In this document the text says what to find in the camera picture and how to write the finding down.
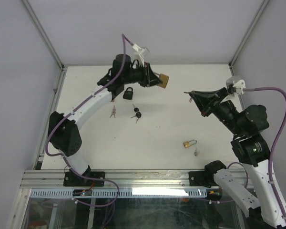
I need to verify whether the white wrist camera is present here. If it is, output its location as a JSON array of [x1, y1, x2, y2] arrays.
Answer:
[[132, 43, 149, 66], [225, 76, 246, 101]]

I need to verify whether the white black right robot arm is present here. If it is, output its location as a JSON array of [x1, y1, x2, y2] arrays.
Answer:
[[188, 87, 286, 229]]

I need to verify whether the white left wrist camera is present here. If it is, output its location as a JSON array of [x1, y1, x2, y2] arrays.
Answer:
[[132, 43, 149, 66]]

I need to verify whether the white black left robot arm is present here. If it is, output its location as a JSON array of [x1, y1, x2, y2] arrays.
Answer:
[[46, 54, 169, 186]]

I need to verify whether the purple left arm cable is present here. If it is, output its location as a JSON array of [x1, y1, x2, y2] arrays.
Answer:
[[44, 33, 136, 158]]

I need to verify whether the black padlock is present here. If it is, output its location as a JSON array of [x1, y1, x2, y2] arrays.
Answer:
[[123, 87, 133, 100]]

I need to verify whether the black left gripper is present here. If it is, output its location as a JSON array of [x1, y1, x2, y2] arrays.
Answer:
[[123, 62, 163, 88]]

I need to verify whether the aluminium mounting rail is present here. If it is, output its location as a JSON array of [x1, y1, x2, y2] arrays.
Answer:
[[20, 169, 203, 188]]

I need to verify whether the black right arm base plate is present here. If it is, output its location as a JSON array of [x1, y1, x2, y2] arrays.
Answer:
[[188, 171, 212, 188]]

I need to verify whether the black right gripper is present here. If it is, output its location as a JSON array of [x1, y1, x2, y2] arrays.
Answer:
[[189, 87, 244, 137]]

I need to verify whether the medium brass padlock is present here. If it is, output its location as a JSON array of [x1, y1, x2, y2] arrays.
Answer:
[[157, 74, 169, 89]]

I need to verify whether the silver key bunch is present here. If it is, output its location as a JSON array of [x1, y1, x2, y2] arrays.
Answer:
[[110, 106, 116, 118]]

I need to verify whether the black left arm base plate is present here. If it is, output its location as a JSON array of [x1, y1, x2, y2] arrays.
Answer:
[[63, 171, 105, 187]]

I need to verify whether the black headed key pair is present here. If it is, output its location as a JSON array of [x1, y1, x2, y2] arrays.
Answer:
[[132, 104, 142, 123]]

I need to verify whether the small brass padlock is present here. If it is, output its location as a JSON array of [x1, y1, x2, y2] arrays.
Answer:
[[183, 139, 197, 148]]

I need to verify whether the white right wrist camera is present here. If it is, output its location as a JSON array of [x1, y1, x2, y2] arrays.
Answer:
[[225, 76, 246, 101]]

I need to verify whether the white slotted cable duct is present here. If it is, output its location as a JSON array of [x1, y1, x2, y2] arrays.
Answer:
[[31, 187, 207, 199]]

